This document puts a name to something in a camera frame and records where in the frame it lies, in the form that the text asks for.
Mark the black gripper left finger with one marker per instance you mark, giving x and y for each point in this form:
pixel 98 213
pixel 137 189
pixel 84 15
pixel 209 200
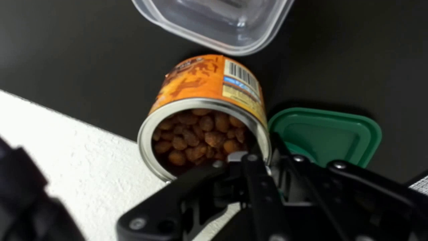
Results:
pixel 223 201

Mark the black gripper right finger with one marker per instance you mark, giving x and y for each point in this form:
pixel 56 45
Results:
pixel 357 201

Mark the orange food can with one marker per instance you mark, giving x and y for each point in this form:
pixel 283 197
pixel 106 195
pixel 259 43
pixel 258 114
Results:
pixel 201 121

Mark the green plastic lid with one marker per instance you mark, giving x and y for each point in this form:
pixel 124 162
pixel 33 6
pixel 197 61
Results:
pixel 328 134

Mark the clear plastic container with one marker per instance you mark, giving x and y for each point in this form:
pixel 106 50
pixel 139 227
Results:
pixel 215 20

